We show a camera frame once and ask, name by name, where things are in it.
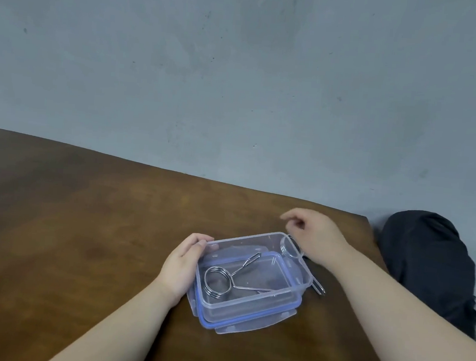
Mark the person's left hand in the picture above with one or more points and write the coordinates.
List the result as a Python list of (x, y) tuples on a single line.
[(180, 266)]

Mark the person's right hand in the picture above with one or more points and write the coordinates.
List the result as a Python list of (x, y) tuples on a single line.
[(320, 236)]

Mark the person's left thumb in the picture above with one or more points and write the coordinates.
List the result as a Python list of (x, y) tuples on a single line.
[(198, 246)]

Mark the person's right thumb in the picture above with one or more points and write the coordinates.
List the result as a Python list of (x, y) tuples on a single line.
[(296, 231)]

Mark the clear plastic food container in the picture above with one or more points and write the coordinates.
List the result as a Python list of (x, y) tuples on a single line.
[(254, 286)]

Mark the person's left forearm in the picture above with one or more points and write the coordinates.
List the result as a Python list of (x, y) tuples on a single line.
[(115, 329)]

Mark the person's right forearm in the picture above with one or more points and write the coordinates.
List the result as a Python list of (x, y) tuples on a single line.
[(399, 318)]

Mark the metal spring collar clip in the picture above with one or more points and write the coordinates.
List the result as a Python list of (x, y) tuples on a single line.
[(214, 282), (288, 248)]

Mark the clear lid with blue seal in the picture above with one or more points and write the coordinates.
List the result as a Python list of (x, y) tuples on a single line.
[(226, 323)]

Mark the person's dark trouser leg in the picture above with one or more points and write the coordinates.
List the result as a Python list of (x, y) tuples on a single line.
[(424, 263)]

